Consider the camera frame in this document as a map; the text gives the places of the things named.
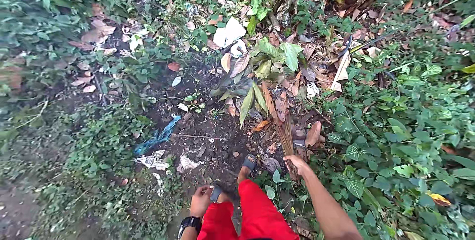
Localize small white plastic ring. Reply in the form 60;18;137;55
230;39;248;58

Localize dense green ground plants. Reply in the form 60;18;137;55
308;0;475;240
0;0;208;240

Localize person's left forearm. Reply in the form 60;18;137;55
177;214;203;240

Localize thin brown twig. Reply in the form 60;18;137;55
171;133;221;140

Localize blue plastic netting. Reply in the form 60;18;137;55
134;115;182;157

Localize person's left hand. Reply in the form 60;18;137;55
190;185;214;218

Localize person's legs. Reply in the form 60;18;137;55
197;153;300;240

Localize narrow white plastic strip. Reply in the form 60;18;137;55
151;172;164;197

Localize person's right forearm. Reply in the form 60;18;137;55
303;170;363;240

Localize crumpled white plastic sheet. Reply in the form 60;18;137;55
213;17;247;48

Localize person's right hand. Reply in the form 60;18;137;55
283;154;314;178

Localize long pale dry husk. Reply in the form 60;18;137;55
330;50;351;92

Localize yellow and red leaf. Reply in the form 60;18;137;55
427;193;452;207

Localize torn whitish plastic scrap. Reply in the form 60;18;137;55
177;153;205;173
135;150;170;171

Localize pile of fallen leaves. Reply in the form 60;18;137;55
210;32;351;159

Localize brown stick broom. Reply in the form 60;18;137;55
275;114;302;185

